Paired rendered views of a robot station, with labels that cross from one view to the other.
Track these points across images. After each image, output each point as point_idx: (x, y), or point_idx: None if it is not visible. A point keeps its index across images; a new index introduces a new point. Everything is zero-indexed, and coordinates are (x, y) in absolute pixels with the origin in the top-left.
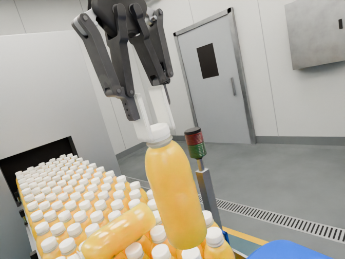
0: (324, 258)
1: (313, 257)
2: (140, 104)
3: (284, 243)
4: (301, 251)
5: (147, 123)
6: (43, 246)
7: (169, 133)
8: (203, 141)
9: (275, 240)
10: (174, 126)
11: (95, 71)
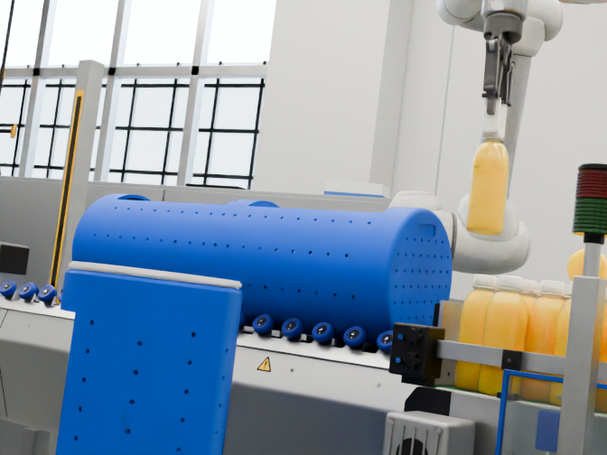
0: (384, 212)
1: (389, 210)
2: None
3: (405, 211)
4: (396, 211)
5: None
6: None
7: (483, 134)
8: (574, 198)
9: (410, 212)
10: (482, 131)
11: (511, 89)
